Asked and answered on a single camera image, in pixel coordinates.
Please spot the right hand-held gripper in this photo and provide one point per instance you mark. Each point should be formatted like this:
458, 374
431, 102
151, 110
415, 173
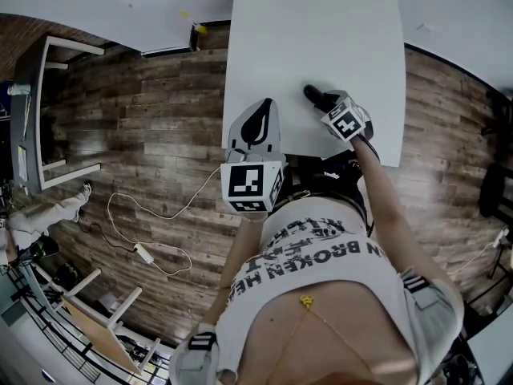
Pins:
346, 120

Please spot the dark purple eggplant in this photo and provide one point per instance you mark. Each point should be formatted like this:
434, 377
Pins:
312, 92

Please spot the small yellow object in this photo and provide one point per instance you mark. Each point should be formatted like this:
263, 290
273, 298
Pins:
203, 30

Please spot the white power strip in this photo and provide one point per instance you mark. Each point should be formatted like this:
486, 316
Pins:
144, 253

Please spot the black trousers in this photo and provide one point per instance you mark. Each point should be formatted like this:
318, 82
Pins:
340, 175

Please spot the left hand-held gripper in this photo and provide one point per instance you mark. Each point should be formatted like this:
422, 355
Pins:
244, 183

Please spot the black chair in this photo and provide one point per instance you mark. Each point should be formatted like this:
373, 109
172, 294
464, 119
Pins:
495, 191

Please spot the person's right forearm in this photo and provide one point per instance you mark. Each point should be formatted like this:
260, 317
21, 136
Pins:
382, 199

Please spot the person's left forearm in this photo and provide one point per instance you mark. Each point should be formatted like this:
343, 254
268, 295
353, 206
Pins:
240, 251

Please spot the white frame desk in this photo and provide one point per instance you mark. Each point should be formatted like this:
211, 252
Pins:
18, 126

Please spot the wooden top table white legs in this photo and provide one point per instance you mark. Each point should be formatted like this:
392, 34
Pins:
100, 335

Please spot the white printed t-shirt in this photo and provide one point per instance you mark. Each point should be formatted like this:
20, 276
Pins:
312, 263

